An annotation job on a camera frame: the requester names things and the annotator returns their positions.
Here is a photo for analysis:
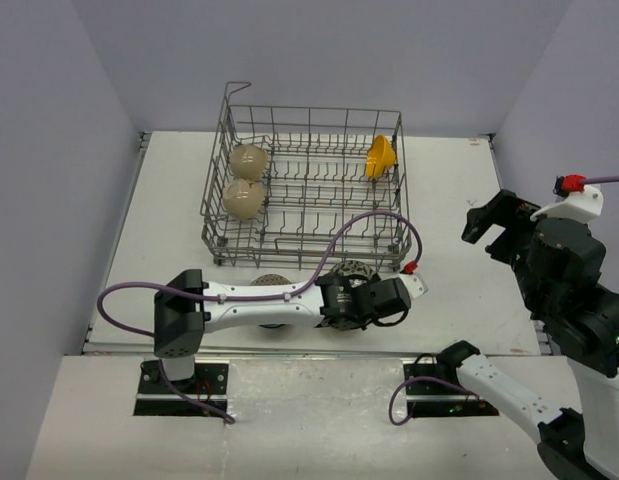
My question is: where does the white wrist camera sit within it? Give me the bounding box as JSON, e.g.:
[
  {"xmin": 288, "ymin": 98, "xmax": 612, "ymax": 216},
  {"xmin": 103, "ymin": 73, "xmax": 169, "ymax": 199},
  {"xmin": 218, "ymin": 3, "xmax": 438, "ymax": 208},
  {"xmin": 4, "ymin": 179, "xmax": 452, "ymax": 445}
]
[
  {"xmin": 399, "ymin": 261, "xmax": 428, "ymax": 300},
  {"xmin": 531, "ymin": 174, "xmax": 604, "ymax": 224}
]

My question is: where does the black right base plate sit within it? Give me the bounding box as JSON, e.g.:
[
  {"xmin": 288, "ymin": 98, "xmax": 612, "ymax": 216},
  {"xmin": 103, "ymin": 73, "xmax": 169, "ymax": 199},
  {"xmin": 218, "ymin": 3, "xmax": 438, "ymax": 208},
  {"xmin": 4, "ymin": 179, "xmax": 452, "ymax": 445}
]
[{"xmin": 403, "ymin": 354, "xmax": 499, "ymax": 418}]

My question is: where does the beige bowl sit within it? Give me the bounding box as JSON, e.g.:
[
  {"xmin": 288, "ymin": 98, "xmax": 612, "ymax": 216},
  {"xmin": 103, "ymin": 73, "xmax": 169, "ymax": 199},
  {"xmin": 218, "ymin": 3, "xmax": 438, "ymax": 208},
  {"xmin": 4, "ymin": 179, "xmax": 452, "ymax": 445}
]
[
  {"xmin": 229, "ymin": 144, "xmax": 269, "ymax": 181},
  {"xmin": 222, "ymin": 179, "xmax": 265, "ymax": 221}
]

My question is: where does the brown lattice pattern bowl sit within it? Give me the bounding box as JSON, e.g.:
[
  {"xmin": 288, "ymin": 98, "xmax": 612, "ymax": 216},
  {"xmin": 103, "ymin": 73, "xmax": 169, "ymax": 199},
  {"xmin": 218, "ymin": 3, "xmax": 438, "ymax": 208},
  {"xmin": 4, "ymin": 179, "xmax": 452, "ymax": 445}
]
[{"xmin": 250, "ymin": 274, "xmax": 291, "ymax": 286}]

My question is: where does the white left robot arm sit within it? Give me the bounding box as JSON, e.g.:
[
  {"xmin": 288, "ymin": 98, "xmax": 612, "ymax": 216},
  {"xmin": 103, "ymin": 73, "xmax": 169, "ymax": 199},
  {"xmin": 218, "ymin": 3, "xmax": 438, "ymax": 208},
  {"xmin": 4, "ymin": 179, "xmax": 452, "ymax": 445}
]
[{"xmin": 154, "ymin": 270, "xmax": 412, "ymax": 393}]

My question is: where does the pink patterned bowl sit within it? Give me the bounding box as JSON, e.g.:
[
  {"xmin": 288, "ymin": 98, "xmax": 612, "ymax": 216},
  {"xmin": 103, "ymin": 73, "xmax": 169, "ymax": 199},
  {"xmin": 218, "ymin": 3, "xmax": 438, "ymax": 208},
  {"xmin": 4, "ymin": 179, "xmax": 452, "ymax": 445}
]
[{"xmin": 329, "ymin": 260, "xmax": 383, "ymax": 335}]

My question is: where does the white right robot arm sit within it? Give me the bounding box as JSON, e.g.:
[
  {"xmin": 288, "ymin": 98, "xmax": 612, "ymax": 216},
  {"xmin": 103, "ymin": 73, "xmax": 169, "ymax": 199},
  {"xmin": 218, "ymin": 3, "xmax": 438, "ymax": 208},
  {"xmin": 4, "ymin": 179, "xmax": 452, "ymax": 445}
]
[{"xmin": 435, "ymin": 190, "xmax": 619, "ymax": 479}]

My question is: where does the grey wire dish rack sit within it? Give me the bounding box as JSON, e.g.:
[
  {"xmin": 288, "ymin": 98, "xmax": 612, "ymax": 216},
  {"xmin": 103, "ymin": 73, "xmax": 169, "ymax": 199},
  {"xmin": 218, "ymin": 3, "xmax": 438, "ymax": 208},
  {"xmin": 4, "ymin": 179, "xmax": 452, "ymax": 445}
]
[{"xmin": 200, "ymin": 82, "xmax": 418, "ymax": 271}]

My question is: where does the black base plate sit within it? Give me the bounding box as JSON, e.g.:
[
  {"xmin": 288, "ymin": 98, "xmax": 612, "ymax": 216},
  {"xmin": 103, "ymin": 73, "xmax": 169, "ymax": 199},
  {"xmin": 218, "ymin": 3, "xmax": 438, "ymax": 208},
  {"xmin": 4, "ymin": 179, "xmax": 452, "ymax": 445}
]
[
  {"xmin": 403, "ymin": 354, "xmax": 499, "ymax": 418},
  {"xmin": 133, "ymin": 360, "xmax": 229, "ymax": 418}
]

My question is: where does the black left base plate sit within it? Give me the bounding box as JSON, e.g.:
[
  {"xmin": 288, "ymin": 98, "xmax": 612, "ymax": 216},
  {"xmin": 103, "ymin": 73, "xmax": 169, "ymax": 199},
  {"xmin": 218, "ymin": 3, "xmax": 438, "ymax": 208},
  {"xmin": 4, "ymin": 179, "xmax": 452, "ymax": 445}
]
[{"xmin": 133, "ymin": 360, "xmax": 229, "ymax": 418}]

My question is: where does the beige front bowl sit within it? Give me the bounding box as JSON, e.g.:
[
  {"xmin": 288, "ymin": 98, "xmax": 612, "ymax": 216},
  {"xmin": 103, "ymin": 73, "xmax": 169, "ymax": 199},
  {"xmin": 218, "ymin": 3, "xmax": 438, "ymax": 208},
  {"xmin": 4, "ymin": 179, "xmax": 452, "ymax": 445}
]
[{"xmin": 222, "ymin": 179, "xmax": 265, "ymax": 221}]

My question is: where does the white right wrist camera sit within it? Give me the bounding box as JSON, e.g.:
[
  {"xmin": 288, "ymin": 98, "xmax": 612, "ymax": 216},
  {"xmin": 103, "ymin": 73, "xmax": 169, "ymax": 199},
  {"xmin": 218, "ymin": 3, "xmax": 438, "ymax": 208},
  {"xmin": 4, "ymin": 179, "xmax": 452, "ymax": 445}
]
[{"xmin": 531, "ymin": 174, "xmax": 604, "ymax": 224}]

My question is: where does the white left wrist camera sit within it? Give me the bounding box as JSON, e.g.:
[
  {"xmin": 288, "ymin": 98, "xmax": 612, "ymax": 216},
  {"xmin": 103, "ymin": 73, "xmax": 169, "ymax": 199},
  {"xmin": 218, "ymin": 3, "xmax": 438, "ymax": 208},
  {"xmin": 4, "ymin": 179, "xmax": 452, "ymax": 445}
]
[{"xmin": 399, "ymin": 261, "xmax": 428, "ymax": 300}]

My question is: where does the yellow bowl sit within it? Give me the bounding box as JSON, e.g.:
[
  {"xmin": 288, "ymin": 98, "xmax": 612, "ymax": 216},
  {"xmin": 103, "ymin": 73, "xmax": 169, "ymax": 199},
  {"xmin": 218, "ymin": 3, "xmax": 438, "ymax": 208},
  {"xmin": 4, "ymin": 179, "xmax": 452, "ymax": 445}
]
[{"xmin": 365, "ymin": 135, "xmax": 397, "ymax": 179}]

